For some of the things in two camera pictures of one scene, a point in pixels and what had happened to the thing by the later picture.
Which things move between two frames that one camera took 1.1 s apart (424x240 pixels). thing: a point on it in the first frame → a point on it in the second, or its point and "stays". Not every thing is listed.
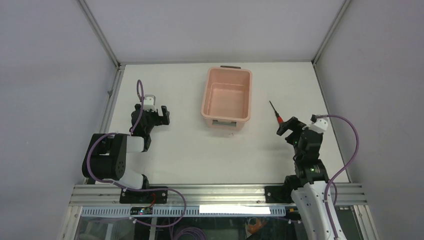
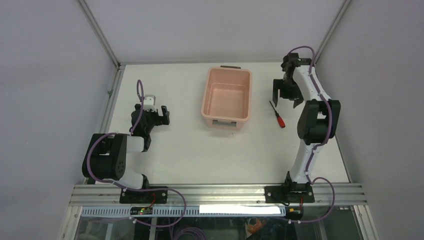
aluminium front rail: x=109 y=195 stays
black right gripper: x=293 y=124 → x=297 y=95
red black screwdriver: x=279 y=119 stays
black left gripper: x=160 y=120 stays
